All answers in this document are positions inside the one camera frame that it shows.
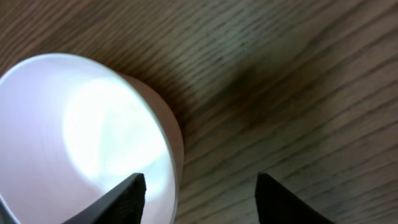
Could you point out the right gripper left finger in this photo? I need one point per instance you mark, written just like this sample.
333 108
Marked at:
123 204

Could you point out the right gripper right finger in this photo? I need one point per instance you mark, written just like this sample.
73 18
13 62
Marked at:
277 205

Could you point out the pink bowl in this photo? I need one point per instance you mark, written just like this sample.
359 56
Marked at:
72 129

